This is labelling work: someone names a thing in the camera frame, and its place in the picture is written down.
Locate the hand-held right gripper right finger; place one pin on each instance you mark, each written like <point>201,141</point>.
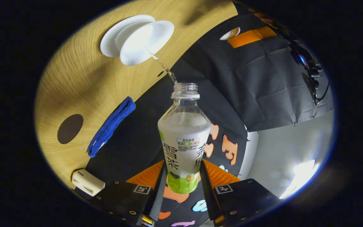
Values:
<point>209,198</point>

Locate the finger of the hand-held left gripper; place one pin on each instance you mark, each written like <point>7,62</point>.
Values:
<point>250,37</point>
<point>265,20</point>

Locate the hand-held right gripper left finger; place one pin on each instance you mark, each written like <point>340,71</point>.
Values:
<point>158,195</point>

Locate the clear water bottle white label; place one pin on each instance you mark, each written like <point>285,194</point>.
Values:
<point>184,142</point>

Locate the clear water stream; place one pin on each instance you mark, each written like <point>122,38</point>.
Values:
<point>168,71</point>

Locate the white teacup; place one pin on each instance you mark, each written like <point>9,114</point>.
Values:
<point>143,41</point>

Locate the dark brown round coaster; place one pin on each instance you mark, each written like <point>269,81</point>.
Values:
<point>70,129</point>

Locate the black backdrop cloth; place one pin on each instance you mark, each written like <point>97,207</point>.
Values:
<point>263,88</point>

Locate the white toaster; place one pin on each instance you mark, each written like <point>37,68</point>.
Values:
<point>87,183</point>

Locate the blue folded cloth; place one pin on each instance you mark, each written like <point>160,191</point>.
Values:
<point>112,124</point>

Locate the white saucer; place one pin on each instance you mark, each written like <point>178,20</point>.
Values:
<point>109,44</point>

